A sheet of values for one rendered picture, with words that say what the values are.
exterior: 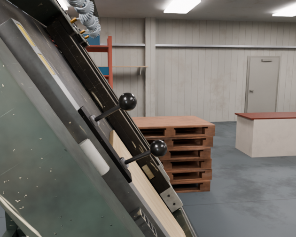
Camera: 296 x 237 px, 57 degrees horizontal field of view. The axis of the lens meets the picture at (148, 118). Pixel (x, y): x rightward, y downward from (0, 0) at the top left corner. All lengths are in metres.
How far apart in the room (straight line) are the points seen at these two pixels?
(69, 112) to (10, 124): 0.25
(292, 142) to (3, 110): 5.86
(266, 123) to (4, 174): 5.44
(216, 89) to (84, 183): 9.04
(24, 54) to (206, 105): 8.79
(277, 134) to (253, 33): 4.83
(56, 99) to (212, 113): 8.88
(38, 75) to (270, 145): 5.43
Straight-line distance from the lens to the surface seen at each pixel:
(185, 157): 3.73
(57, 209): 0.39
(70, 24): 1.30
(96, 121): 0.61
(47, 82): 0.60
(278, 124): 5.81
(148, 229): 0.64
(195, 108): 9.17
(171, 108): 8.96
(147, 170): 1.39
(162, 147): 0.57
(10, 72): 0.36
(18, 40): 0.62
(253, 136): 5.59
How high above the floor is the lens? 1.59
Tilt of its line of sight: 9 degrees down
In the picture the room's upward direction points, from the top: straight up
